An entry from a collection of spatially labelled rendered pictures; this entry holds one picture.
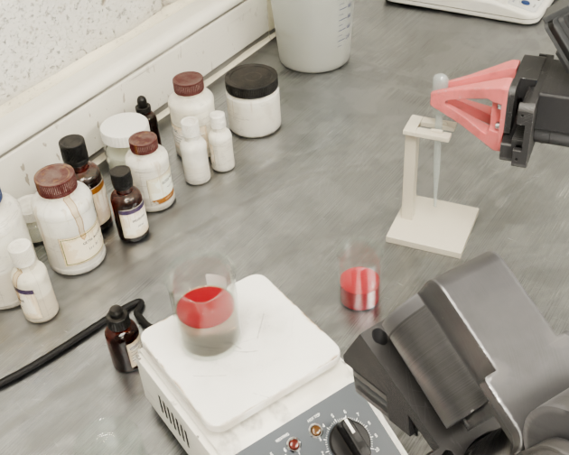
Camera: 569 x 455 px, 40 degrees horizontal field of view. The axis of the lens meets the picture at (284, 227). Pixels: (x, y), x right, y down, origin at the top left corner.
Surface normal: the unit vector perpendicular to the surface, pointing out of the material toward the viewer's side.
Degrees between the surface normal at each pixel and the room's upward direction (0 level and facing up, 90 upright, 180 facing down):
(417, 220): 0
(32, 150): 90
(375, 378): 90
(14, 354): 0
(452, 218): 0
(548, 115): 91
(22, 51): 90
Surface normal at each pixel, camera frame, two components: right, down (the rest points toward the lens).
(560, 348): 0.18, -0.47
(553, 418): -0.85, 0.37
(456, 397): -0.65, 0.09
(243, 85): -0.05, -0.77
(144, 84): 0.84, 0.31
